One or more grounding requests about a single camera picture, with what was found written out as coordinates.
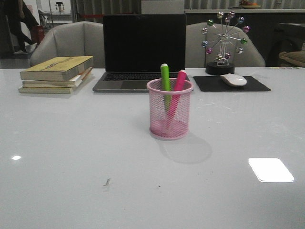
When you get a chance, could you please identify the pink highlighter pen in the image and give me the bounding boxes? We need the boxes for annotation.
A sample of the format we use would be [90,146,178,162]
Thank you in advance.
[166,70,187,130]

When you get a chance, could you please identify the green highlighter pen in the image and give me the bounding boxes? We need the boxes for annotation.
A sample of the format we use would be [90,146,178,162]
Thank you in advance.
[160,63,171,112]

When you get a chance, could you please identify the pink mesh pen holder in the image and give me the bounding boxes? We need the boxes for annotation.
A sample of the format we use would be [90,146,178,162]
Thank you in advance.
[147,79,193,140]

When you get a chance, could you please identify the black mouse pad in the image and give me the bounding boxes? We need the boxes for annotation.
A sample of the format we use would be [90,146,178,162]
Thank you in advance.
[193,76,271,92]

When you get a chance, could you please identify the grey laptop computer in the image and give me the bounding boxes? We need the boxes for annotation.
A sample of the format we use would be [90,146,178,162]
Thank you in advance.
[93,14,186,93]

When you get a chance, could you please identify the ferris wheel desk ornament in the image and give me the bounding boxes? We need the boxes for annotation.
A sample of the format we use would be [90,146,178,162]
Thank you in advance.
[202,11,248,75]

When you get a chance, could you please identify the middle white book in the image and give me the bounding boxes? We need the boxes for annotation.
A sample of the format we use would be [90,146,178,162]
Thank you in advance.
[22,67,92,88]

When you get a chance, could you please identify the white computer mouse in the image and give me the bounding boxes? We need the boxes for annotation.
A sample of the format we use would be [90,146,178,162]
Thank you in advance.
[220,73,247,87]

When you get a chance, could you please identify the right grey armchair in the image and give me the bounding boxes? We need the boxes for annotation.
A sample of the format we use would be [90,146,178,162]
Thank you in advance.
[185,22,265,68]

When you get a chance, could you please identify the grey armchair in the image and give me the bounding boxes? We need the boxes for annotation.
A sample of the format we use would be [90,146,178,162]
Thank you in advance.
[30,21,105,68]
[185,22,265,68]

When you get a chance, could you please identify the left grey armchair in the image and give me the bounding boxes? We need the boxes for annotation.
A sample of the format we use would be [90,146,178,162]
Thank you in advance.
[30,21,105,68]

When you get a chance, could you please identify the top yellow book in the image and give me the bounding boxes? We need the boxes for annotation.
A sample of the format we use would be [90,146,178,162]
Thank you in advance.
[20,56,93,81]

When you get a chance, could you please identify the yellow book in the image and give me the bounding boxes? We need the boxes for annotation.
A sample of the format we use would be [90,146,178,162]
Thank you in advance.
[20,56,93,81]
[18,72,91,94]

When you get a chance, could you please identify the bottom yellow book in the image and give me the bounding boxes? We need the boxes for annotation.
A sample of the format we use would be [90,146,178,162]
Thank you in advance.
[18,72,91,94]

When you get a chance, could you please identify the red bin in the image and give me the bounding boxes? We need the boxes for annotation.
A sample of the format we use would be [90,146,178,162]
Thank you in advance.
[31,25,45,44]

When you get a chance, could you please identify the fruit bowl on counter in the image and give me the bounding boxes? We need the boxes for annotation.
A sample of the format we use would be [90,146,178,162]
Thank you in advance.
[239,0,261,9]

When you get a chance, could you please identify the beige cushion at right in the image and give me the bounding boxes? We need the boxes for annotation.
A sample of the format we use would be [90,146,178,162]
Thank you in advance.
[278,51,305,67]

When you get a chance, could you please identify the person walking in background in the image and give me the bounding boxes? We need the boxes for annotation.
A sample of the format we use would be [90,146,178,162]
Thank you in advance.
[4,0,39,54]

